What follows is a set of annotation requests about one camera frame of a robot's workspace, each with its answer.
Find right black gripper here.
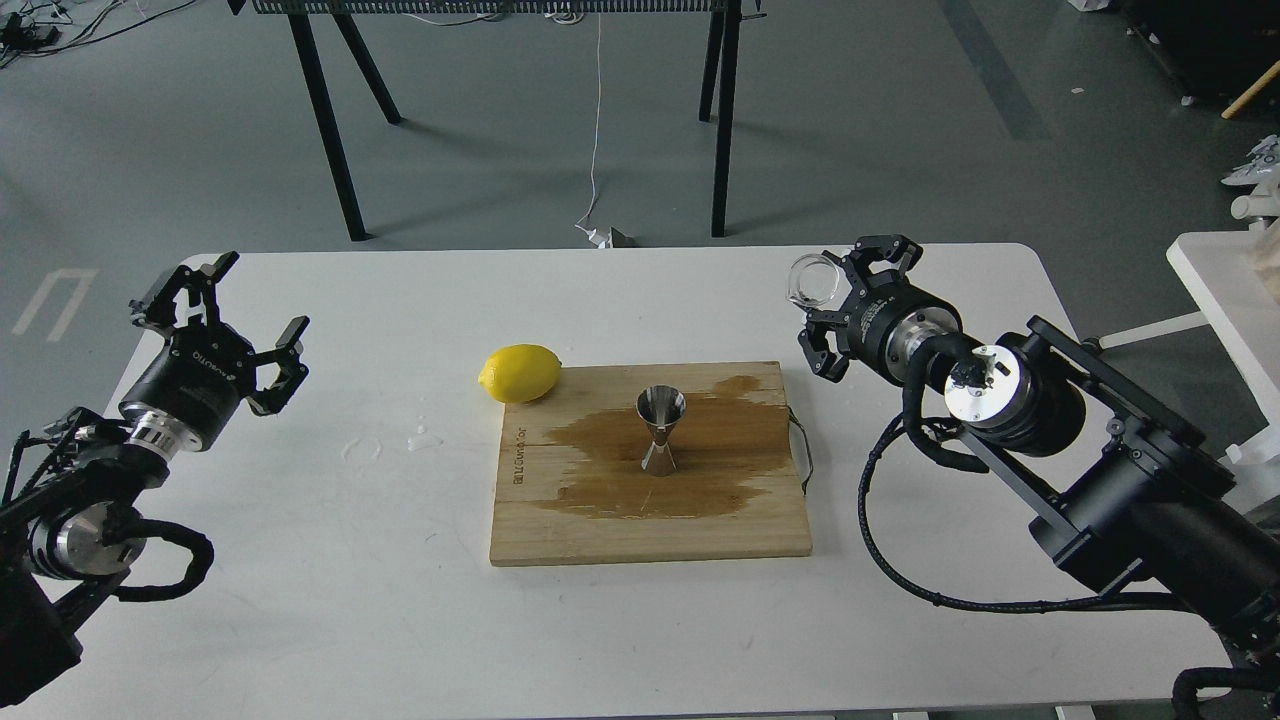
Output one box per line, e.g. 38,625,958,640
797,234,963,386

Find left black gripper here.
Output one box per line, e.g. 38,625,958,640
118,251,310,452

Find small clear glass cup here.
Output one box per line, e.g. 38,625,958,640
786,251,849,311

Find steel double jigger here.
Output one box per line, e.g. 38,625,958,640
636,384,687,477

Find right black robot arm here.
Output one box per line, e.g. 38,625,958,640
787,234,1279,719

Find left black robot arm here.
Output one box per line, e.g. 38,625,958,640
1,252,308,706

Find yellow lemon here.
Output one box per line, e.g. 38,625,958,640
477,345,562,404

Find wooden cutting board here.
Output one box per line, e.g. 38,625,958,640
489,361,812,568

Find white side table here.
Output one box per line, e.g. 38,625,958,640
1166,231,1279,416

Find wooden stick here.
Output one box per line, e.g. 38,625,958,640
1219,60,1280,120

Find white hanging cable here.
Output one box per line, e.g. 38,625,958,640
573,12,636,250

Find black frame background table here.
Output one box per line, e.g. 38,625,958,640
250,1,764,242

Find black floor cables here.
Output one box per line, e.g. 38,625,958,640
0,0,201,73

